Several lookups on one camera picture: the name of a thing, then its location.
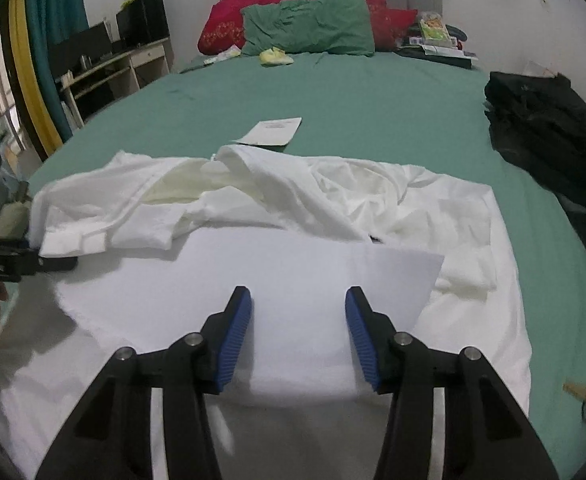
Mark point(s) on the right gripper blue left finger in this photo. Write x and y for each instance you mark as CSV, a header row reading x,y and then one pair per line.
x,y
224,334

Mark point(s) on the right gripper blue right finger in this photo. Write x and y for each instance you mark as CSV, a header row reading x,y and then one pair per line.
x,y
372,334

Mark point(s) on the large white garment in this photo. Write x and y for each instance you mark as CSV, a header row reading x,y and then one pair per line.
x,y
162,242

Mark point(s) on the yellow curtain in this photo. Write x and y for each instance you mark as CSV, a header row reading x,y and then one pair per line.
x,y
35,116

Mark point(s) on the white wooden desk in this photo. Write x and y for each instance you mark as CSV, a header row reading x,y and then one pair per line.
x,y
123,74

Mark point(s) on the white paper tag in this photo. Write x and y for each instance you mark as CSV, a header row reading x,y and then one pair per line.
x,y
275,132

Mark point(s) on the black computer monitor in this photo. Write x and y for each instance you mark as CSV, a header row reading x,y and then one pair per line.
x,y
93,43

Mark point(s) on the green bed sheet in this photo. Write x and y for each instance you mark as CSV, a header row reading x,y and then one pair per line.
x,y
389,109

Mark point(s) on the teal curtain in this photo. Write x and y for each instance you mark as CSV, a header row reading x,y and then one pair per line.
x,y
51,22

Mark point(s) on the black garment pile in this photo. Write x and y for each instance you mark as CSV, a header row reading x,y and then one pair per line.
x,y
539,125

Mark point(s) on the white papers near pillow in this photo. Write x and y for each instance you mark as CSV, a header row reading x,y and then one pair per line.
x,y
232,52

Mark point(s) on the black speaker box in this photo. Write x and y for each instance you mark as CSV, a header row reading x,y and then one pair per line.
x,y
142,22

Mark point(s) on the small yellow cloth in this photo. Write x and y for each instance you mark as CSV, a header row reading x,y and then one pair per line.
x,y
275,57

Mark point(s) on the bedside clutter books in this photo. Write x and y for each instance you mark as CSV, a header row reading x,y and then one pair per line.
x,y
430,39

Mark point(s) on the red pillow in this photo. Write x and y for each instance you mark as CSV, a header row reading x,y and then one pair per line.
x,y
224,27

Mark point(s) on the green pillow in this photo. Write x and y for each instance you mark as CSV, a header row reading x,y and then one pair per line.
x,y
309,26

